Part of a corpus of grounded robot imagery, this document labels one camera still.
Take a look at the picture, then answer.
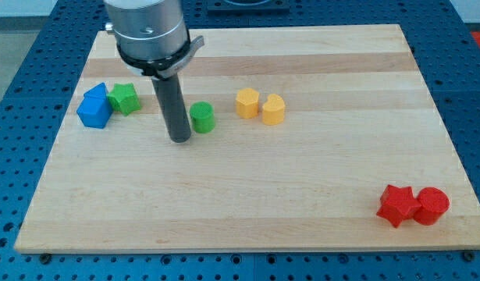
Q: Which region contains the yellow pentagon block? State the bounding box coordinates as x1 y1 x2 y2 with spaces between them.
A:
235 88 260 119

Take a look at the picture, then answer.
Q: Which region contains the red cylinder block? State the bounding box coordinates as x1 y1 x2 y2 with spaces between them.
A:
413 187 450 226

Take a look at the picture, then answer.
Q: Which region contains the red star block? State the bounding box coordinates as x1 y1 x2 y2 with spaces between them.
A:
376 184 421 228

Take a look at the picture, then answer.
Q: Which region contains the green cylinder block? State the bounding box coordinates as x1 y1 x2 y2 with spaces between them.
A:
190 101 215 133

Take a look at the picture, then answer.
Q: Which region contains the green star block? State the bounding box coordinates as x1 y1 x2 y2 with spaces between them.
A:
107 84 141 116

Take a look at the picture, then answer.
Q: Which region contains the wooden board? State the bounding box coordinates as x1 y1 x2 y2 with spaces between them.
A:
15 24 480 254

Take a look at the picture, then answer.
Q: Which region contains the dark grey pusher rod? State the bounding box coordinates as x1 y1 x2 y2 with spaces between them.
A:
151 75 191 143

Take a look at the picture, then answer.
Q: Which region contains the yellow heart block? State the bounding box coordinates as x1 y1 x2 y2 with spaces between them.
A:
262 94 286 126

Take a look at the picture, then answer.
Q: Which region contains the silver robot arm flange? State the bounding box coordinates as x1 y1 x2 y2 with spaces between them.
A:
104 0 204 80

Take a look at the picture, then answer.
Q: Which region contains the blue cube block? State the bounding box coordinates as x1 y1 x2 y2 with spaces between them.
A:
76 97 112 129

